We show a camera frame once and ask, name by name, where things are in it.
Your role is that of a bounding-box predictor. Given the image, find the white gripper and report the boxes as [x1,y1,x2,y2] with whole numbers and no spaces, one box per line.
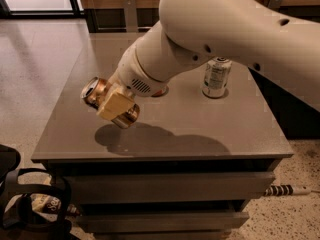
[97,44,167,121]

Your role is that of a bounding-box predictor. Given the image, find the gold soda can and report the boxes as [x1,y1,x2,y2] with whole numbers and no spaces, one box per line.
[81,77,140,129]

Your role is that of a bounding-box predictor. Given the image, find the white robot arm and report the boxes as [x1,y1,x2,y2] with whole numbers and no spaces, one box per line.
[98,0,320,120]

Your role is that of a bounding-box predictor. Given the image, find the red Coca-Cola can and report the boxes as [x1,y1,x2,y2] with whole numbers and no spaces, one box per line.
[151,86,169,97]

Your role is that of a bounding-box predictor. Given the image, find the silver green 7up can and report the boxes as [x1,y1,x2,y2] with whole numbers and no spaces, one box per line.
[202,57,232,98]

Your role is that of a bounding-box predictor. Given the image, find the upper grey drawer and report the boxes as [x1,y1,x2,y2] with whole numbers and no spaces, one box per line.
[66,172,275,204]

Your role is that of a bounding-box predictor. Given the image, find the grey drawer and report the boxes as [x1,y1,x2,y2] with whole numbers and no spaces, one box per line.
[77,211,249,233]
[66,172,275,204]

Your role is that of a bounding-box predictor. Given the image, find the grey drawer cabinet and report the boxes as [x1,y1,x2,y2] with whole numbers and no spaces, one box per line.
[33,33,292,240]

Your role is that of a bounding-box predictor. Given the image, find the crumpled snack bag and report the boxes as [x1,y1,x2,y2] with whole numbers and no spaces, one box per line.
[30,175,81,218]

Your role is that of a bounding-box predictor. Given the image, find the lower grey drawer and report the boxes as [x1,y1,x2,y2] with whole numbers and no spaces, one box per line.
[77,211,249,233]

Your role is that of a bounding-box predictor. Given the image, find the horizontal metal rail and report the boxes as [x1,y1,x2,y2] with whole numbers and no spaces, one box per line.
[93,27,151,33]

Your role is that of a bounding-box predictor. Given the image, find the left metal bracket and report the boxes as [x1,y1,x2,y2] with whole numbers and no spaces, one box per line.
[122,0,138,32]

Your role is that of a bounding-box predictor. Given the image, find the black chair frame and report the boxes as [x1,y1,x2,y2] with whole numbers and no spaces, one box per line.
[0,145,72,240]

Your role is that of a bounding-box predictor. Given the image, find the striped black white handle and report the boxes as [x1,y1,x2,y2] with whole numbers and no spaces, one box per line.
[264,184,311,196]

